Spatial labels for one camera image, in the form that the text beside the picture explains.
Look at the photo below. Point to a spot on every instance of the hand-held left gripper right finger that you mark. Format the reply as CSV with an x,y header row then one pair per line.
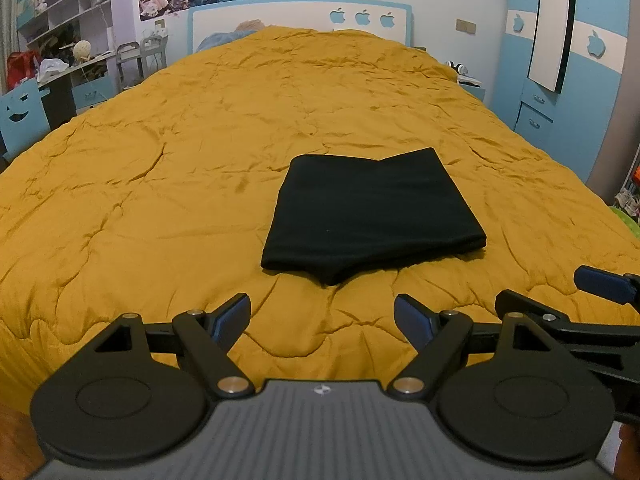
x,y
411,316

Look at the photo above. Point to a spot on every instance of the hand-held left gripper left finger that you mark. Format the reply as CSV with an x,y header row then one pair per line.
x,y
234,314

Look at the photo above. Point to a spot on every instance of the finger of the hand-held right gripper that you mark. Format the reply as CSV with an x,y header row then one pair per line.
x,y
602,282
590,335

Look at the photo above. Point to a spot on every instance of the black pants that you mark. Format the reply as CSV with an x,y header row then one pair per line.
x,y
372,210

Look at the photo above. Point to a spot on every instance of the green floor mat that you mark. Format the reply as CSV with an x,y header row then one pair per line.
x,y
631,227

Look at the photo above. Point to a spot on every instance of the pair of sneakers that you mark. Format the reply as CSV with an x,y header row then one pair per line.
x,y
629,202

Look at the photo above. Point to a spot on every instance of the blue wardrobe with apple cutouts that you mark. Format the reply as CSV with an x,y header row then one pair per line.
x,y
607,110

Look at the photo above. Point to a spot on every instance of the mustard yellow quilted blanket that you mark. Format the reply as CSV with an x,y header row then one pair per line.
x,y
150,160

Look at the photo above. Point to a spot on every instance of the blue nightstand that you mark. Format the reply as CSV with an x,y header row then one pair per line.
x,y
474,91

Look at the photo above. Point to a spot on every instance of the black and white striped item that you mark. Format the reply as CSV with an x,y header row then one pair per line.
x,y
457,67

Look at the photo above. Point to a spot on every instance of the black framed white wardrobe panel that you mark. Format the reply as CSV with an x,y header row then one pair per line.
x,y
550,35

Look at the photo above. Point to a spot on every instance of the blue and white desk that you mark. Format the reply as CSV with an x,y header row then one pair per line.
x,y
92,87

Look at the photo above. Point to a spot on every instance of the grey chair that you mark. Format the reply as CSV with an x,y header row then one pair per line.
x,y
127,62
152,52

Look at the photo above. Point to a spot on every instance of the blue pillow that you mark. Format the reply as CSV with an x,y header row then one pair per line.
x,y
220,40

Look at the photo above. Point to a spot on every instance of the blue smiley face chair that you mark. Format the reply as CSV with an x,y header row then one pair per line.
x,y
22,115

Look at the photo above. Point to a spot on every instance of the white headboard with blue apples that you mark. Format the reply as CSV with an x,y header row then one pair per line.
x,y
280,15

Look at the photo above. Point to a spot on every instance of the beige round plush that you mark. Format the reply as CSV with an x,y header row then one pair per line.
x,y
82,50

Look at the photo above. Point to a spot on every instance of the white plastic bag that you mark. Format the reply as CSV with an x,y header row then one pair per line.
x,y
52,67

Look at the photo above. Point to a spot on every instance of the red bag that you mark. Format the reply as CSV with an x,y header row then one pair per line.
x,y
21,67

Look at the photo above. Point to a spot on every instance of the beige wall switch plate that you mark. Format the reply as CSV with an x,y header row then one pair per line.
x,y
160,24
465,26

